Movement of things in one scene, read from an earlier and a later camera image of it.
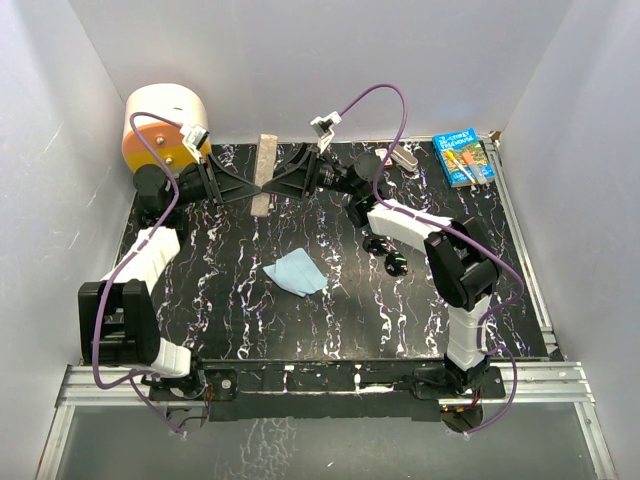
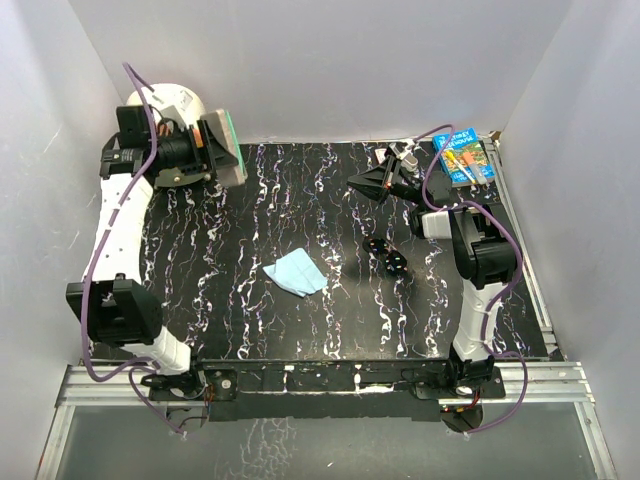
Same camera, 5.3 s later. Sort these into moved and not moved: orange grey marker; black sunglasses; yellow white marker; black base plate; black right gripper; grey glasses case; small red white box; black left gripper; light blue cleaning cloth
Moved: grey glasses case; black right gripper; black left gripper
Not moved: yellow white marker; black sunglasses; small red white box; black base plate; orange grey marker; light blue cleaning cloth
